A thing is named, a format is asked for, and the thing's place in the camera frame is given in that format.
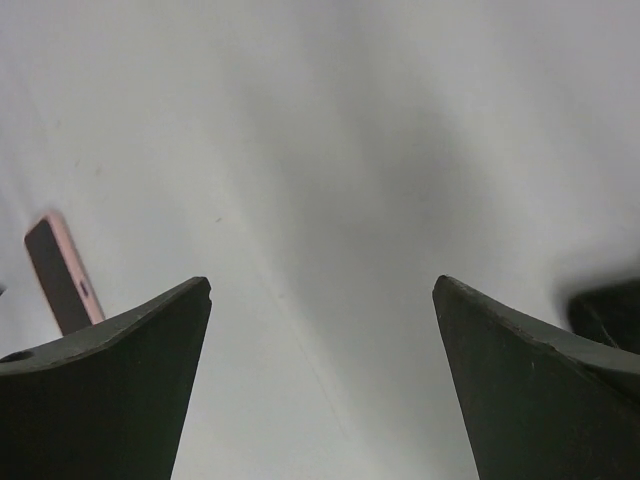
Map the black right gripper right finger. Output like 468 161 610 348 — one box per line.
432 276 639 479

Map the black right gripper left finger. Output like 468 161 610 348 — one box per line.
1 277 211 479

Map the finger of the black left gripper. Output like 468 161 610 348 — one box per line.
567 279 639 354

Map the pink phone case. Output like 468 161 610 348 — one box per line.
23 212 107 336

